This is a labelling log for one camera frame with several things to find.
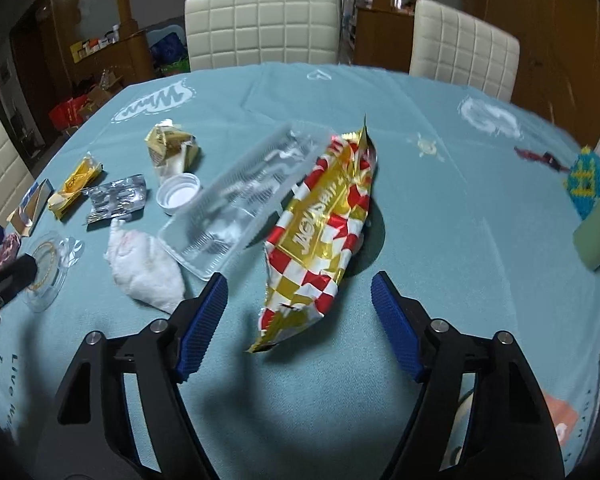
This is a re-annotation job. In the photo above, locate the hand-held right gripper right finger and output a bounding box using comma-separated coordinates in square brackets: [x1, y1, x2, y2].
[371, 271, 566, 480]

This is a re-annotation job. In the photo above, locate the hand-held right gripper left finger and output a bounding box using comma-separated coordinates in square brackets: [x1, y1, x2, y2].
[55, 272, 228, 480]

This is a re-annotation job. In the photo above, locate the small yellow snack wrapper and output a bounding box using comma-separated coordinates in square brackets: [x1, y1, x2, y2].
[47, 156, 104, 221]

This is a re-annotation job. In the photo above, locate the red gold checkered snack bag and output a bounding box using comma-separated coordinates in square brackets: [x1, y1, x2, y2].
[245, 114, 381, 356]

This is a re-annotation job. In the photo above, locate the beige bread wrapper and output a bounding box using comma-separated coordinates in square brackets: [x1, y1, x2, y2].
[145, 120, 201, 184]

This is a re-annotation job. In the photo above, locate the dark red packet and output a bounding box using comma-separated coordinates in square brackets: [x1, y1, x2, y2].
[0, 234, 24, 276]

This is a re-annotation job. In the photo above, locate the clear round plastic lid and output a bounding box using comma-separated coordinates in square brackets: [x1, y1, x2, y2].
[20, 231, 85, 314]

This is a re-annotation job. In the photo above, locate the small blue gold box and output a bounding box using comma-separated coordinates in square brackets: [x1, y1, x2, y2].
[7, 178, 54, 237]

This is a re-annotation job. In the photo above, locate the cream quilted dining chair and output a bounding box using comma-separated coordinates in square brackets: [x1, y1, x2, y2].
[184, 0, 342, 72]
[0, 109, 36, 228]
[409, 0, 521, 104]

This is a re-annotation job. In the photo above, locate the crumpled white tissue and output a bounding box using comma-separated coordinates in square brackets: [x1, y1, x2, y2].
[103, 217, 187, 314]

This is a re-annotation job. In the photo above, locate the teal printed tablecloth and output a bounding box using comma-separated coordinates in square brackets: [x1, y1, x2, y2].
[0, 62, 600, 480]

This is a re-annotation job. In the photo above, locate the clear plastic tray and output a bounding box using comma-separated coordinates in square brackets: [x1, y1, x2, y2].
[157, 120, 334, 281]

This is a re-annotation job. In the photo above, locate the silver blister pack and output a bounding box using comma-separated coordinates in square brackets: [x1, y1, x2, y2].
[85, 174, 149, 226]

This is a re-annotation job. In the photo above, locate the white bottle cap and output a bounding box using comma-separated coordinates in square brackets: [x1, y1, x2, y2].
[156, 172, 202, 210]

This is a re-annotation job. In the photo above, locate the red shopping bag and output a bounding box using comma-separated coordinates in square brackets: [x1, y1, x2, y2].
[49, 95, 89, 130]

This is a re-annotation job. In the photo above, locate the open cardboard box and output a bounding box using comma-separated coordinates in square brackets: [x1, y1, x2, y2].
[78, 72, 126, 120]

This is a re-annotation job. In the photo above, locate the orange paper card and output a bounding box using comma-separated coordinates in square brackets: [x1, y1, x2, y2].
[542, 392, 580, 457]

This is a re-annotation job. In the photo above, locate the row of bottles and boxes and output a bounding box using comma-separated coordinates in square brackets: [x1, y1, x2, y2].
[70, 25, 122, 63]

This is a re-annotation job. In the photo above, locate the dark red candy wrapper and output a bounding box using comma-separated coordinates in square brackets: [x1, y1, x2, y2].
[514, 146, 571, 174]

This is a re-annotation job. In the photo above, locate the wooden partition cabinet with pillar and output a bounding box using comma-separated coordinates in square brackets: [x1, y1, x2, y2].
[55, 0, 155, 87]

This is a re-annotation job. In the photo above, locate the blue yellow knitted cover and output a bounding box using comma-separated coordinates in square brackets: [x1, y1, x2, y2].
[564, 146, 600, 221]

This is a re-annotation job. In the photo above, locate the green colourful bag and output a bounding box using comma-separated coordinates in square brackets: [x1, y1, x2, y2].
[157, 57, 191, 77]

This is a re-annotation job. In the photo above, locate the blue bag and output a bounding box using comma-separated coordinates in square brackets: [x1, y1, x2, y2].
[149, 34, 188, 64]

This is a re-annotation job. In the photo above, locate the wooden sideboard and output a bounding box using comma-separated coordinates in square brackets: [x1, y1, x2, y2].
[354, 4, 416, 74]

